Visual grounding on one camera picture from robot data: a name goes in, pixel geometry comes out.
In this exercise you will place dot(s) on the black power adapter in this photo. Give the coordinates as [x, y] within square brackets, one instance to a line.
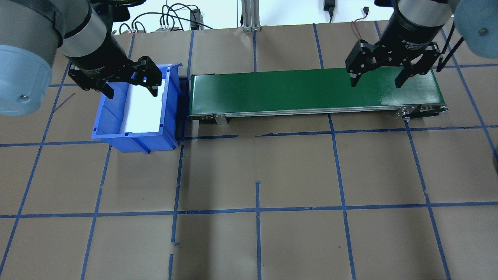
[195, 17]

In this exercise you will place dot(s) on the blue plastic storage bin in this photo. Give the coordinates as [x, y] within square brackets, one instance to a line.
[113, 116]

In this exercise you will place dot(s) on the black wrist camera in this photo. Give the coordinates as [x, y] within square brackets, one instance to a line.
[114, 9]
[385, 2]

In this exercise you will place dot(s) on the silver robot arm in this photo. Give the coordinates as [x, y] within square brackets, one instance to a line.
[39, 35]
[420, 11]

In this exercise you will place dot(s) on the black wall plug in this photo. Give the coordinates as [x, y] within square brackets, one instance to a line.
[329, 6]

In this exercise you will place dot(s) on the aluminium frame post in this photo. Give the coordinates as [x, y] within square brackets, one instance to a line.
[251, 15]

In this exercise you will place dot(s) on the grey connector block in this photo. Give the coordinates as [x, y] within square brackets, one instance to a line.
[169, 28]

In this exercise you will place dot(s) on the green conveyor belt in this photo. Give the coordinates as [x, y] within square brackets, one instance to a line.
[291, 91]

